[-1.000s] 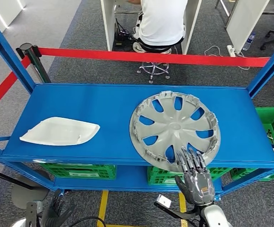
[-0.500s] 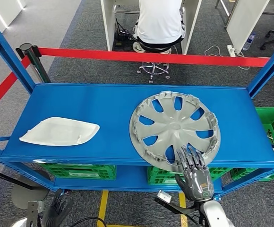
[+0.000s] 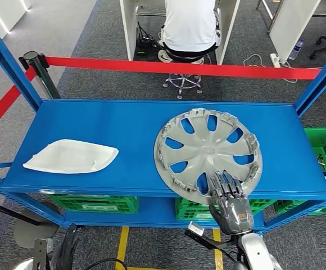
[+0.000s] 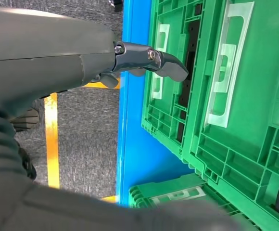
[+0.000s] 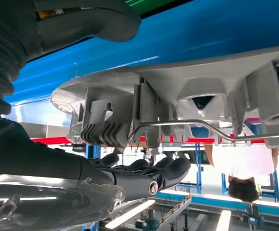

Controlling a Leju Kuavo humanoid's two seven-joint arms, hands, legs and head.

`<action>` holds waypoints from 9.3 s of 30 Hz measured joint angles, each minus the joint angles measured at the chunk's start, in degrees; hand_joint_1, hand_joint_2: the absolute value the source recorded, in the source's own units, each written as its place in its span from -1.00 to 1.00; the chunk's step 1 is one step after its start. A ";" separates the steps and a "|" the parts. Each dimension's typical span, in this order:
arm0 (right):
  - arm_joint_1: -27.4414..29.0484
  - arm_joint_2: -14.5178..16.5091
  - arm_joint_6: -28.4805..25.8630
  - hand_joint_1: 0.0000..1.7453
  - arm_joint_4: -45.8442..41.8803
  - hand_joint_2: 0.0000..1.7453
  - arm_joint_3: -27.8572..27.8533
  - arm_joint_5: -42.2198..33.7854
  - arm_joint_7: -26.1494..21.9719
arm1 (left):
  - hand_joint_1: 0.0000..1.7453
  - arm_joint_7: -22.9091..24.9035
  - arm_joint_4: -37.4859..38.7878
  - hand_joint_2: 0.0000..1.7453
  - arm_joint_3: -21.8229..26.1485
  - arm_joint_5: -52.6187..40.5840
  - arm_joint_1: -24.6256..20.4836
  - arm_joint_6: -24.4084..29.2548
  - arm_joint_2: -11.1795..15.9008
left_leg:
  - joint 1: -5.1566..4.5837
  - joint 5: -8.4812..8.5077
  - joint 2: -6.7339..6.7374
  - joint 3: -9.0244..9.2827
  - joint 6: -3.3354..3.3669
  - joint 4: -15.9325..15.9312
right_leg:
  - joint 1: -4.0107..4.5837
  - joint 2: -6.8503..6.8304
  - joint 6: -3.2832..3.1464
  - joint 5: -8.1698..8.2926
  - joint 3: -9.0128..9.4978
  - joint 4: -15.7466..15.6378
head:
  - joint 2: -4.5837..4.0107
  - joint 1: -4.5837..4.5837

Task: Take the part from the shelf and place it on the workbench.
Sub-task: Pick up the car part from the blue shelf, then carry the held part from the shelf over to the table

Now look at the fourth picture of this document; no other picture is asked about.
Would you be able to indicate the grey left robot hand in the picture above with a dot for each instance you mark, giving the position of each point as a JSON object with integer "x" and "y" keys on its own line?
{"x": 45, "y": 57}

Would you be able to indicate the blue metal shelf rack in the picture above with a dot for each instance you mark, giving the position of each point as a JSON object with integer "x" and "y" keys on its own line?
{"x": 134, "y": 127}

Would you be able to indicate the green folded plastic crate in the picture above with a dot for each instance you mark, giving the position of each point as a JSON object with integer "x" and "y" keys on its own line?
{"x": 154, "y": 118}
{"x": 144, "y": 191}
{"x": 249, "y": 95}

